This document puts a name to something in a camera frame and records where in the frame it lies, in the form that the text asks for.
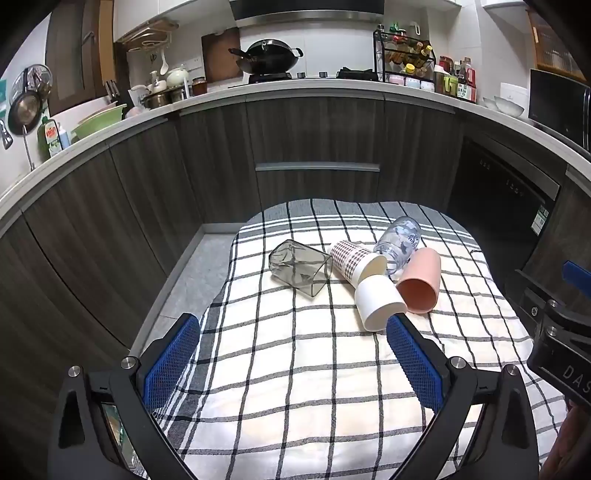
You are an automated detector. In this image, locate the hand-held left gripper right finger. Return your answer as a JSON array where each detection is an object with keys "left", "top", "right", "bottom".
[{"left": 386, "top": 315, "right": 540, "bottom": 480}]

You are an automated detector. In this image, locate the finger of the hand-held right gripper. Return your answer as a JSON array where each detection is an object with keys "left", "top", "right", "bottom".
[
  {"left": 515, "top": 269, "right": 571, "bottom": 319},
  {"left": 562, "top": 261, "right": 591, "bottom": 298}
]

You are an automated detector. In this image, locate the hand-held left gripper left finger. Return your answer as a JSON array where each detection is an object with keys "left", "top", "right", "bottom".
[{"left": 48, "top": 313, "right": 201, "bottom": 480}]

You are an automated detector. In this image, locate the white cup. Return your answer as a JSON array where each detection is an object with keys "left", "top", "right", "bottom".
[{"left": 355, "top": 275, "right": 409, "bottom": 333}]

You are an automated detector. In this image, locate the pink cup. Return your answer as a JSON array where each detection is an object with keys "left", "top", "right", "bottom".
[{"left": 396, "top": 247, "right": 441, "bottom": 315}]

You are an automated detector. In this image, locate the checkered paper cup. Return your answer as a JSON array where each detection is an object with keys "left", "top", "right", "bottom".
[{"left": 330, "top": 240, "right": 387, "bottom": 289}]

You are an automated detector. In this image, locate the grey transparent square cup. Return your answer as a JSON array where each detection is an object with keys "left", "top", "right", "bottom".
[{"left": 269, "top": 239, "right": 333, "bottom": 297}]

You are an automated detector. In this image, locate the person's right hand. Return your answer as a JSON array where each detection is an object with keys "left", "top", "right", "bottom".
[{"left": 547, "top": 401, "right": 591, "bottom": 480}]

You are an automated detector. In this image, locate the black dishwasher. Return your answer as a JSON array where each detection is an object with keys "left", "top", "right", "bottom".
[{"left": 445, "top": 136, "right": 561, "bottom": 283}]

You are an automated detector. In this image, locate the black and white checked cloth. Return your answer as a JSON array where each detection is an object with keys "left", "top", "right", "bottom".
[{"left": 150, "top": 198, "right": 572, "bottom": 480}]

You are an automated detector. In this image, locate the clear printed glass bottle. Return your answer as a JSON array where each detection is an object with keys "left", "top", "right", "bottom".
[{"left": 373, "top": 216, "right": 422, "bottom": 275}]

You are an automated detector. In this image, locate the black microwave oven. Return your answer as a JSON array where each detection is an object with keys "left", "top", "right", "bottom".
[{"left": 529, "top": 68, "right": 591, "bottom": 145}]

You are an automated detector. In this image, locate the white bowl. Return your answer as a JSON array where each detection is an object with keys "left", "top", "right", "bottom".
[{"left": 482, "top": 95, "right": 526, "bottom": 117}]

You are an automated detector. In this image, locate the dark sauce bottle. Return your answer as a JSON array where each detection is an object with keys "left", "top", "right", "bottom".
[{"left": 457, "top": 58, "right": 478, "bottom": 103}]

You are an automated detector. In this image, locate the green plastic basin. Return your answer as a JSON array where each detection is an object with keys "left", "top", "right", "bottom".
[{"left": 71, "top": 104, "right": 127, "bottom": 140}]

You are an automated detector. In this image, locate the green dish soap bottle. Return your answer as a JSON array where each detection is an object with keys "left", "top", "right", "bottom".
[{"left": 37, "top": 116, "right": 63, "bottom": 160}]

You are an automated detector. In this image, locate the black spice rack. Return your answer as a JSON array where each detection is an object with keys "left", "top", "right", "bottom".
[{"left": 373, "top": 27, "right": 437, "bottom": 93}]

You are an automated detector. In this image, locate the steel pot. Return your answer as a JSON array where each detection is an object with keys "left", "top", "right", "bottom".
[{"left": 141, "top": 88, "right": 188, "bottom": 110}]

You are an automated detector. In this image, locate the hanging frying pan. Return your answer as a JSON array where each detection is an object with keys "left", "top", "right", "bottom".
[{"left": 8, "top": 90, "right": 42, "bottom": 136}]

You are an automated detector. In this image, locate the brown cutting board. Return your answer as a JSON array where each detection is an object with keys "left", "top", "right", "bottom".
[{"left": 202, "top": 28, "right": 242, "bottom": 84}]

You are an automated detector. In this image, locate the hanging steel strainer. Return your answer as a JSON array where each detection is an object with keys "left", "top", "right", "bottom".
[{"left": 11, "top": 64, "right": 54, "bottom": 99}]

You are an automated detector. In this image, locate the black wok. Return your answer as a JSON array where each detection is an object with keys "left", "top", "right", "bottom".
[{"left": 228, "top": 39, "right": 304, "bottom": 75}]

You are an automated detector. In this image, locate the range hood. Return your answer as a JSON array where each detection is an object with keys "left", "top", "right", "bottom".
[{"left": 229, "top": 0, "right": 385, "bottom": 25}]

